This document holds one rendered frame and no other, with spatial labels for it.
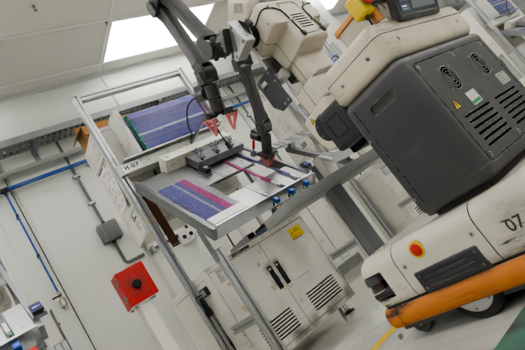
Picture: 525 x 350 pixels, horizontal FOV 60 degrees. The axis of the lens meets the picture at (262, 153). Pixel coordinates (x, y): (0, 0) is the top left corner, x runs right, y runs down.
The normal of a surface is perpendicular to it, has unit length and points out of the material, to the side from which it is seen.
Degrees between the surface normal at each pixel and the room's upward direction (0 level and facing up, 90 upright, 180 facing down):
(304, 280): 90
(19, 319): 47
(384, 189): 90
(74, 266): 90
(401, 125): 90
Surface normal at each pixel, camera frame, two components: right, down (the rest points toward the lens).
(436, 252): -0.70, 0.31
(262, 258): 0.40, -0.50
